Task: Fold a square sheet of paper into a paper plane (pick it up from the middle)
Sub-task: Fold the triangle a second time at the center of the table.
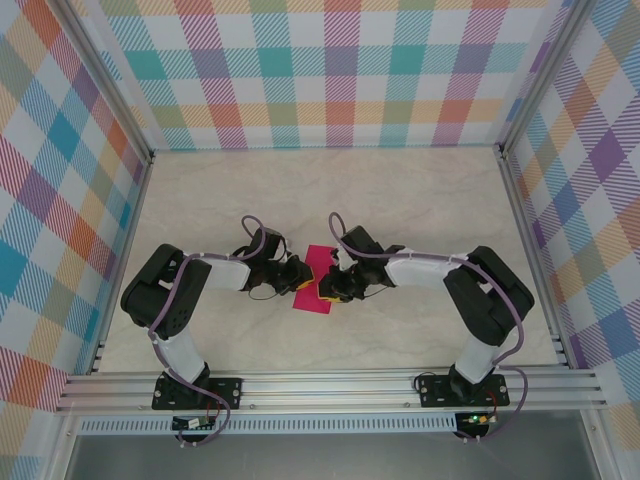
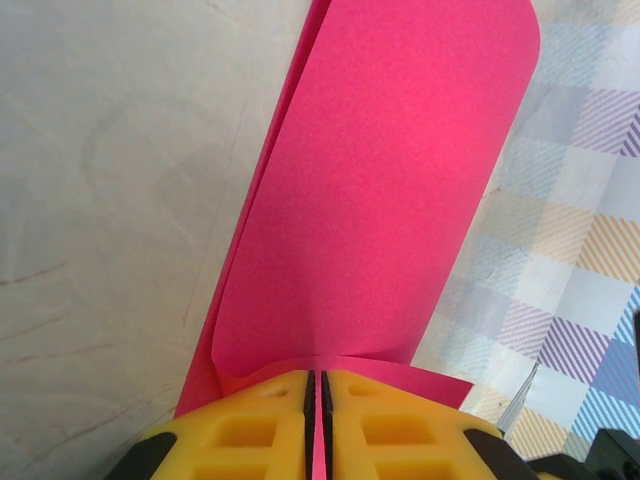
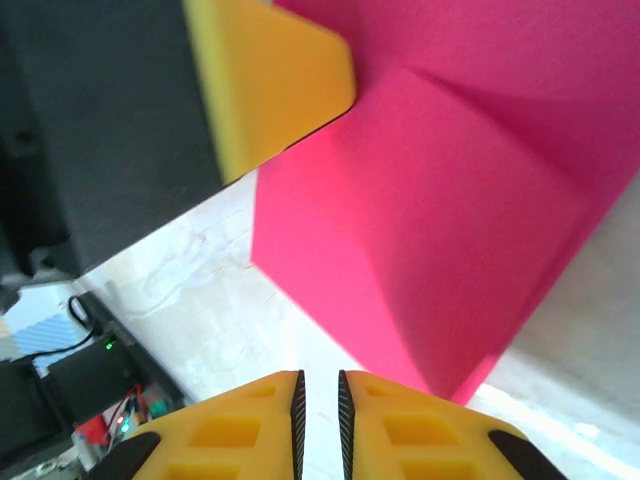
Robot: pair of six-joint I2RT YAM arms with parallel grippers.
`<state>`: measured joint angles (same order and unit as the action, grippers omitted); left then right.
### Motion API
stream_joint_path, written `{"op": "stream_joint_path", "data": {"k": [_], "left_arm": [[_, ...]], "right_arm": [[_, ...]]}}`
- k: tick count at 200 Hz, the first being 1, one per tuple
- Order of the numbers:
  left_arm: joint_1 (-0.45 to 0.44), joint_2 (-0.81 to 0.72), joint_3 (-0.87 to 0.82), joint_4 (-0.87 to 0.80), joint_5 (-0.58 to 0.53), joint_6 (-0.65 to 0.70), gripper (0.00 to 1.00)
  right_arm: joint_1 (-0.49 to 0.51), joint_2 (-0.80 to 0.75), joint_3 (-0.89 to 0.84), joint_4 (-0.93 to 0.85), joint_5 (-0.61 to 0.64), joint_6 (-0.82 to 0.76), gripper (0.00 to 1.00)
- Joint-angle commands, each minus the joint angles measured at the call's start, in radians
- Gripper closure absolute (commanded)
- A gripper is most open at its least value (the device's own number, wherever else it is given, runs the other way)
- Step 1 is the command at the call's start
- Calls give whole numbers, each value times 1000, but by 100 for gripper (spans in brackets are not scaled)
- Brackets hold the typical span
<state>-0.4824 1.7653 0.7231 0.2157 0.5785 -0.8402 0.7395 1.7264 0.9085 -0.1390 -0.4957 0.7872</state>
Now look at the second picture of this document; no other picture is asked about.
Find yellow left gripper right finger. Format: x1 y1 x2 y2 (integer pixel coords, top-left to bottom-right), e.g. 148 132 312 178
321 369 540 480

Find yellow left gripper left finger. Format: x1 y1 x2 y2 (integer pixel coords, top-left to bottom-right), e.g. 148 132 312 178
106 368 315 480

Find aluminium table side rail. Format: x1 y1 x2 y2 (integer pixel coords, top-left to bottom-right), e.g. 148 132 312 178
498 360 540 437

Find pink square paper sheet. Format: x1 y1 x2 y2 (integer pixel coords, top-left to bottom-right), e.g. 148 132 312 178
174 0 544 420

